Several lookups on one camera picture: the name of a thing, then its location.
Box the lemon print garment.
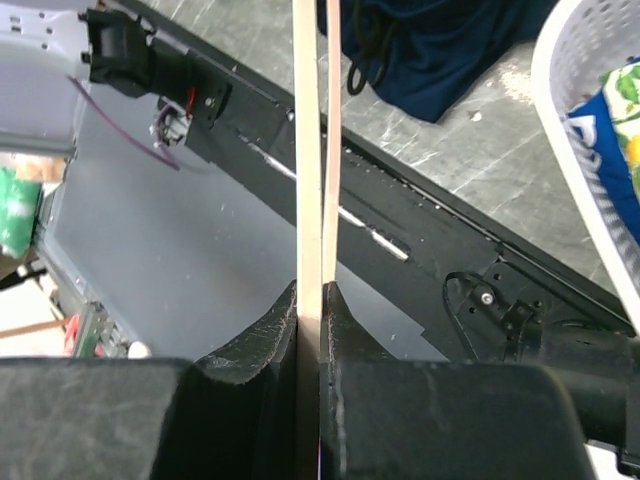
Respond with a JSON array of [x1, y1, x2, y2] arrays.
[[599, 57, 639, 197]]

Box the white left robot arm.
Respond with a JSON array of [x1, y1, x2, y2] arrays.
[[1, 1, 93, 155]]

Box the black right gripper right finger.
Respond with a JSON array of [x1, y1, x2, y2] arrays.
[[320, 282, 392, 365]]

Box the beige hanger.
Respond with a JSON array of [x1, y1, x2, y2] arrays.
[[292, 1, 323, 479]]

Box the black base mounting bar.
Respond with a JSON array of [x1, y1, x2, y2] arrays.
[[129, 1, 634, 360]]

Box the navy blue shorts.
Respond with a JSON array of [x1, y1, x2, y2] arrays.
[[340, 0, 555, 123]]

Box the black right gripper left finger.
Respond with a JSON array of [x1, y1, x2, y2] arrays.
[[196, 281, 297, 385]]

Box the white plastic laundry basket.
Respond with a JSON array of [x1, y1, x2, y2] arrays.
[[531, 1, 639, 327]]

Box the blue garment in basket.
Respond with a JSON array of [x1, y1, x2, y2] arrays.
[[567, 90, 639, 241]]

